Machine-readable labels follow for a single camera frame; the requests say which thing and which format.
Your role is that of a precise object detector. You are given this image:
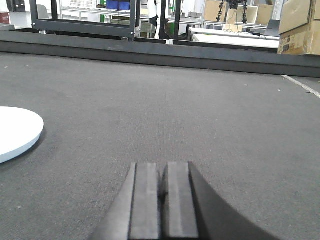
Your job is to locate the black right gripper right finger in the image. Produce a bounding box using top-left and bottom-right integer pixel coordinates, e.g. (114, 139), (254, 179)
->
(162, 162), (276, 240)

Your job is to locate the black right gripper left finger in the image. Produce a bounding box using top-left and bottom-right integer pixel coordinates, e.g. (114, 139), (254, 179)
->
(89, 163), (160, 240)

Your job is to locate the white round disc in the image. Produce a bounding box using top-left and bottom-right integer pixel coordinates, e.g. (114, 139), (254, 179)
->
(0, 106), (44, 163)

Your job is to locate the white background table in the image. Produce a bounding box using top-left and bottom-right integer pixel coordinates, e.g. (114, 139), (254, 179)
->
(189, 27), (280, 49)

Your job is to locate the black metal rack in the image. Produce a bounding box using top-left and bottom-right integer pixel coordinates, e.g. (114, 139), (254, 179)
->
(29, 0), (180, 41)

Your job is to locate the cardboard box stack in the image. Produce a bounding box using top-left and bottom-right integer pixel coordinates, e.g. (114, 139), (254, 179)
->
(277, 0), (320, 56)

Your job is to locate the black metal frame rail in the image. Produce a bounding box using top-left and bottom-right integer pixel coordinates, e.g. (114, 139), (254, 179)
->
(0, 28), (320, 78)

